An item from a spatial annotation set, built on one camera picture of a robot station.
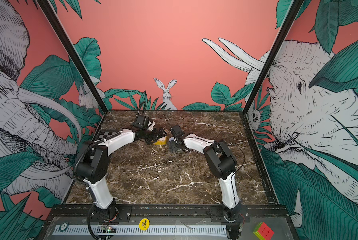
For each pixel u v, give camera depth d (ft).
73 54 2.83
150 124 2.68
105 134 3.33
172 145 2.89
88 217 2.13
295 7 2.26
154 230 2.31
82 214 2.45
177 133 2.56
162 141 3.24
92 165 1.61
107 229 2.30
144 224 2.34
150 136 2.70
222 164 1.73
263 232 2.17
